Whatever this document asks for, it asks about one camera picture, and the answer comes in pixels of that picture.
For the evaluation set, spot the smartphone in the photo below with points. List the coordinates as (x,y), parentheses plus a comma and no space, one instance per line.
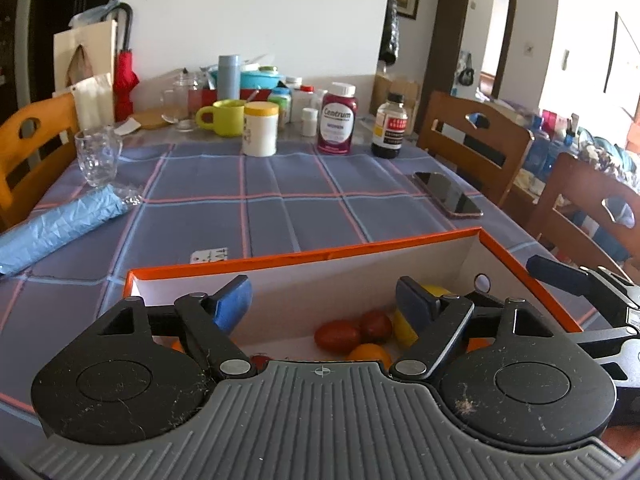
(447,192)

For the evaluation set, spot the blue plaid tablecloth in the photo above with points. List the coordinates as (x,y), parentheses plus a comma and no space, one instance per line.
(300,210)

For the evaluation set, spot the small white pill bottle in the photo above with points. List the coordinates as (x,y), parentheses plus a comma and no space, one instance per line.
(310,122)

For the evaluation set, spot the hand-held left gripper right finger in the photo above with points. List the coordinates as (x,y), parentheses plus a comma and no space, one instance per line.
(415,302)

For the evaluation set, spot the large reddish orange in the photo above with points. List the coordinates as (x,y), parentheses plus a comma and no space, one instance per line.
(477,345)

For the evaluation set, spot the red umbrella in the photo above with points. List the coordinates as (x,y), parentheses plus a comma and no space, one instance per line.
(125,80)

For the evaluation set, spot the pile of household clutter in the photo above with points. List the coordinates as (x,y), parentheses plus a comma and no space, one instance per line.
(575,140)

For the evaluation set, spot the orange cardboard box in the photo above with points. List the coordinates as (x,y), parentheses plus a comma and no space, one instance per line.
(350,280)

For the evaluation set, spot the white paper bag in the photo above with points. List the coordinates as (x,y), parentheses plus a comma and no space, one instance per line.
(87,60)

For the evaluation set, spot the clear glass mug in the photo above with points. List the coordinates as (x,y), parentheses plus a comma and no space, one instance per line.
(97,157)

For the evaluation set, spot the glass pitcher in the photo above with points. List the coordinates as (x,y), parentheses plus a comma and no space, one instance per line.
(180,97)

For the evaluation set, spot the white plastic bottle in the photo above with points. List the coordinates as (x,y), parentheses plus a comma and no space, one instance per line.
(305,97)

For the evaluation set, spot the red tomato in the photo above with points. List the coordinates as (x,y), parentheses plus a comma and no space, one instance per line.
(376,325)
(260,360)
(337,335)

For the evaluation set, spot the yellow pear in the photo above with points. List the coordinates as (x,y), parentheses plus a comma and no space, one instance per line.
(405,330)

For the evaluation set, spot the low red box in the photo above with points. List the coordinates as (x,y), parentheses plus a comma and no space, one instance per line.
(210,95)

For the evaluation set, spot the wooden chair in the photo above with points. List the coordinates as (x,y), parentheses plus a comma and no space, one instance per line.
(45,120)
(450,140)
(565,195)

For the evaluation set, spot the dark door frame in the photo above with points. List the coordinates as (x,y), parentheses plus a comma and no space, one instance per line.
(445,20)

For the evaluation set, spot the brown cardboard box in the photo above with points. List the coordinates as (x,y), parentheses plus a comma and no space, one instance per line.
(400,85)

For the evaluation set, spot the green mug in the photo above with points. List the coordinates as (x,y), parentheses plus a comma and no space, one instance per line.
(225,119)

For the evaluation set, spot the purple supplement bottle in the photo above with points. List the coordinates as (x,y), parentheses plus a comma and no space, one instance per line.
(336,120)

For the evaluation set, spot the blue folded umbrella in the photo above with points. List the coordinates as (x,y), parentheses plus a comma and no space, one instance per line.
(55,230)

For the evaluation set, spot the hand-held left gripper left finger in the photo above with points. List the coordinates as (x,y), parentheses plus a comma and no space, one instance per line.
(232,305)

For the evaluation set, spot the white jar yellow lid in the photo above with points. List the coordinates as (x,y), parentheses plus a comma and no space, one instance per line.
(260,130)

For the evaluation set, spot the teal bowl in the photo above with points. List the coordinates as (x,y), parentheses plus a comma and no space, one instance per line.
(262,79)

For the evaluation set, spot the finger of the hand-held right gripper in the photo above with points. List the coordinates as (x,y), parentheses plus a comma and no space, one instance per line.
(615,341)
(555,272)

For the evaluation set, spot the hanging dark bag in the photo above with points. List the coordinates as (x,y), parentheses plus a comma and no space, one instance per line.
(465,72)

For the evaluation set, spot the hanging coats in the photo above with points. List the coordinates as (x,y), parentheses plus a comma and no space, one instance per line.
(389,30)

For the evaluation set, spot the grey tall tumbler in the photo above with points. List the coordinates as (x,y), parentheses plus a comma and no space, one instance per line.
(229,77)

